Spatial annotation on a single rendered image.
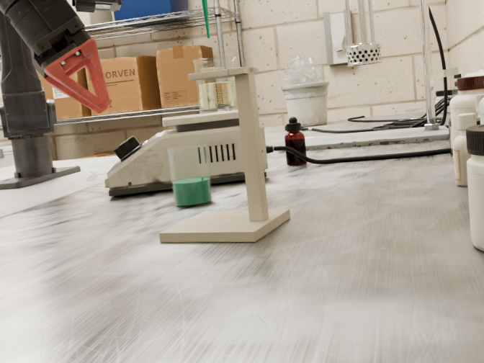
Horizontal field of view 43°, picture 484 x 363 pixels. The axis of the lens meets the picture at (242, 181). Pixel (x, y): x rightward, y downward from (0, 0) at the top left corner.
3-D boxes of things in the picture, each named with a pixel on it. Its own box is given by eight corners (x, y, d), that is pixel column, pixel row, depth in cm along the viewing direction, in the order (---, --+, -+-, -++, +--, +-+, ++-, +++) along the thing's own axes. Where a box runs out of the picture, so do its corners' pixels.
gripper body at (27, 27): (83, 50, 81) (47, 1, 80) (88, 28, 71) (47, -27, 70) (42, 77, 79) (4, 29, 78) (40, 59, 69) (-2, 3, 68)
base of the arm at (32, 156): (76, 128, 115) (43, 132, 117) (12, 137, 96) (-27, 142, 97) (82, 171, 116) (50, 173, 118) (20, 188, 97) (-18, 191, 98)
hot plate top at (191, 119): (162, 127, 75) (161, 119, 74) (162, 124, 86) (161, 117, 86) (260, 116, 76) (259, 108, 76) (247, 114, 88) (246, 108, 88)
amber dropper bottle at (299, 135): (308, 164, 88) (303, 115, 87) (287, 166, 88) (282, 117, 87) (306, 162, 91) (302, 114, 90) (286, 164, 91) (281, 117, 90)
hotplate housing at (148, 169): (106, 199, 74) (97, 133, 73) (114, 186, 87) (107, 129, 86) (287, 177, 77) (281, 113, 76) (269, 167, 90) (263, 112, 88)
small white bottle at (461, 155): (488, 182, 58) (485, 111, 57) (479, 187, 56) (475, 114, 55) (461, 182, 60) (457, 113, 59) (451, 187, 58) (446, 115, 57)
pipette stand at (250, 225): (159, 243, 48) (138, 74, 46) (205, 220, 55) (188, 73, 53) (256, 242, 44) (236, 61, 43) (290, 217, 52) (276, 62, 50)
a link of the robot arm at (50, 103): (54, 98, 103) (52, 99, 109) (-2, 103, 101) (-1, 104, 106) (60, 135, 104) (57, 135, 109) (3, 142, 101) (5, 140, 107)
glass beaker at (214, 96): (199, 117, 79) (192, 53, 78) (197, 117, 84) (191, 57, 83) (245, 112, 79) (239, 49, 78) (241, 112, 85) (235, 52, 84)
